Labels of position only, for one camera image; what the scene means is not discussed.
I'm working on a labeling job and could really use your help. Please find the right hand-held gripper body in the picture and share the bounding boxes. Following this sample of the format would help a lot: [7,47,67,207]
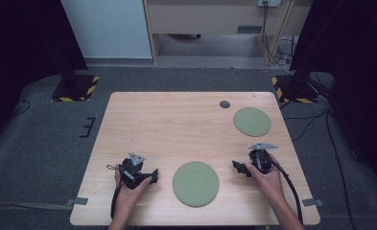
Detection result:
[247,142,278,175]

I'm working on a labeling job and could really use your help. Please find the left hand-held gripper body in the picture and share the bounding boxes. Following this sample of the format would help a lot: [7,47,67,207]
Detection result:
[120,151,147,190]

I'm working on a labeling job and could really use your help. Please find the green round plate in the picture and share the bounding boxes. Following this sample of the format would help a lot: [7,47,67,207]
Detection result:
[232,106,272,138]
[172,160,221,209]

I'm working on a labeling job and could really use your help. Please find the person's right hand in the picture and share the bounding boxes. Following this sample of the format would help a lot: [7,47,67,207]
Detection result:
[245,153,285,206]

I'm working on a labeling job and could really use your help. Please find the person's left hand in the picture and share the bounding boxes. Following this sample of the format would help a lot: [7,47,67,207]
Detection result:
[113,164,153,215]

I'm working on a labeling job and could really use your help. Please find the grey tape strip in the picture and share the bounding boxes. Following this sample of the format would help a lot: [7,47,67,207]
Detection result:
[65,196,89,207]
[301,197,324,208]

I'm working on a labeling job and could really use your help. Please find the black stand base striped tape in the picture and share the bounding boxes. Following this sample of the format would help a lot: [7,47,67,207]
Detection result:
[51,74,101,104]
[271,75,319,104]

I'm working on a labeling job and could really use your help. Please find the white panel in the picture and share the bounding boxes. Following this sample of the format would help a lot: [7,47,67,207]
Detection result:
[60,0,153,59]

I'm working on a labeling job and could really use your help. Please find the dark curtain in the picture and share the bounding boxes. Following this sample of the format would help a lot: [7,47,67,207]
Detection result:
[289,0,377,193]
[0,0,89,151]

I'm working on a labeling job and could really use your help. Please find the light wooden desk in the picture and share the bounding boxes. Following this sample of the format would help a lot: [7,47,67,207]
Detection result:
[143,0,314,66]

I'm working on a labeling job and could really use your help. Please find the grey power strip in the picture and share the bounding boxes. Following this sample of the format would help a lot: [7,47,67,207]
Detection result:
[256,0,282,8]

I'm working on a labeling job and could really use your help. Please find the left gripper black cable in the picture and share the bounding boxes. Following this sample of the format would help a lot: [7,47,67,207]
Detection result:
[106,163,125,220]

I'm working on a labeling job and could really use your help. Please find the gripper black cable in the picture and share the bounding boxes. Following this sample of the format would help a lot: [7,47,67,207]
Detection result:
[271,160,305,225]
[106,163,125,220]

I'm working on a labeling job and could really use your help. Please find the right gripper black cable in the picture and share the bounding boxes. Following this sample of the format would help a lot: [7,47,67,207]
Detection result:
[271,160,305,225]

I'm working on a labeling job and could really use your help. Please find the thin black floor cable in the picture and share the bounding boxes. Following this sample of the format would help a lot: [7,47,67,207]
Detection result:
[280,106,333,143]
[9,99,32,117]

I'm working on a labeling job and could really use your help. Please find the thick black floor cable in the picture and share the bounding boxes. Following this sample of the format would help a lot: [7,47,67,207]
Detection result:
[324,109,359,230]

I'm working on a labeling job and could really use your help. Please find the white cable bundle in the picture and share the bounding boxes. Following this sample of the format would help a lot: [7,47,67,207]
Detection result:
[273,35,298,73]

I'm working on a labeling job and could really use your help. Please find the black hanging cables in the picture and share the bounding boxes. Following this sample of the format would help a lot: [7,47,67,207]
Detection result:
[260,2,285,65]

